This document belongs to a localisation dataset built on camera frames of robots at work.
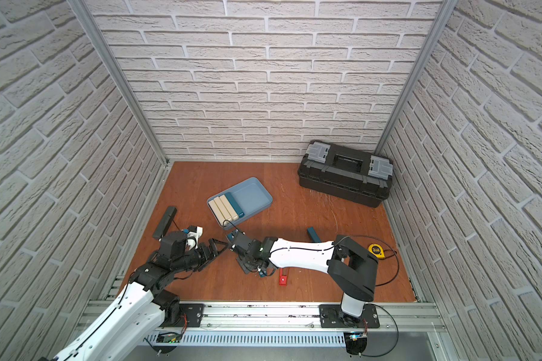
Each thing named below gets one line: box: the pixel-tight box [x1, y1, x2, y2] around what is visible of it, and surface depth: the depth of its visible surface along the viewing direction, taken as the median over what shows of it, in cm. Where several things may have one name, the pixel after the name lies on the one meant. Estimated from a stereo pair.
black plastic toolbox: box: [297, 139, 394, 208], surface depth 97 cm
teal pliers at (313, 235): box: [307, 226, 322, 243], surface depth 92 cm
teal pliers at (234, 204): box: [224, 191, 245, 219], surface depth 101 cm
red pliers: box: [278, 267, 288, 286], surface depth 81 cm
